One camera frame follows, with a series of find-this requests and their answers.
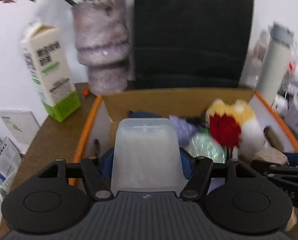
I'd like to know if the brown oval object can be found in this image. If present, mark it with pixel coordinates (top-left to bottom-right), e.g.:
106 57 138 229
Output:
263 127 286 153

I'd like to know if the clear plastic water bottle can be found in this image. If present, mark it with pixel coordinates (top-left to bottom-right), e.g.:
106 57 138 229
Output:
247 31 272 87

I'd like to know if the purple ceramic vase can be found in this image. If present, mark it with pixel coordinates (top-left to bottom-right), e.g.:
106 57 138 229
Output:
72 0 130 96

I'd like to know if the yellow white plush sheep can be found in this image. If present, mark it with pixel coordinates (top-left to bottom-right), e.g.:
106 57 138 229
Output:
205 99 266 159

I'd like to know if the purple fabric pouch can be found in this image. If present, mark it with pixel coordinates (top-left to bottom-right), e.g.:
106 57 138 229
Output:
169 115 202 143

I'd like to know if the white thermos bottle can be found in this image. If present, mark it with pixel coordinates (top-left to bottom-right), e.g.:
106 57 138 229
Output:
255 22 295 106

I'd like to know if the white charger cube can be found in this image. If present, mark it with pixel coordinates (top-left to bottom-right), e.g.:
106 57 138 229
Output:
274 95 289 114

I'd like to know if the red artificial rose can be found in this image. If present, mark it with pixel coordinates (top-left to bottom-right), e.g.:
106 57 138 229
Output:
209 114 242 159

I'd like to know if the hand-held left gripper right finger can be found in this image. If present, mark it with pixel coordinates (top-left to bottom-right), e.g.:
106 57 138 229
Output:
179 148 265 202

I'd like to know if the wooden desktop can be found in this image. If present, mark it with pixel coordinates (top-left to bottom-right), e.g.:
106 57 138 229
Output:
0 82 298 240

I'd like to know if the white green milk carton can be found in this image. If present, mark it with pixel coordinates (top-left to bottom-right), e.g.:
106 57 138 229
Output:
20 21 82 123

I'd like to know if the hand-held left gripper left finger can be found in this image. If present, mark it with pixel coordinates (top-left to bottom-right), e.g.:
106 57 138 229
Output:
35 148 115 201

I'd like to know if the blue white carton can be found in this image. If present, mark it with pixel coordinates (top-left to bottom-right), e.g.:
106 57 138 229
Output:
0 130 21 181

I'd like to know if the translucent plastic box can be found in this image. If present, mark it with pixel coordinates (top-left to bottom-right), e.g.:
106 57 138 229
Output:
110 118 187 193

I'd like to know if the iridescent bubble wrap bag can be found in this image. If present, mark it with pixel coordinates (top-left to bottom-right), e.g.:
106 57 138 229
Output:
186 132 226 164

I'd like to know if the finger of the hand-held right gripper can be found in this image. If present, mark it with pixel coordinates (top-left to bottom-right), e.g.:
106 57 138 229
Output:
282 151 298 167
250 159 298 188

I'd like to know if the white booklet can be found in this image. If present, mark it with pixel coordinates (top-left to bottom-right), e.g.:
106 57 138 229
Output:
0 109 41 146

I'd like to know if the dark blue glasses case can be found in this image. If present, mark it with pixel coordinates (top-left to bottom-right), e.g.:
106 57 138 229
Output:
128 110 170 119

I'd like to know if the red cardboard box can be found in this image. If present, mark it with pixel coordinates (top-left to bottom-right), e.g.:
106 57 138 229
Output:
73 87 298 188

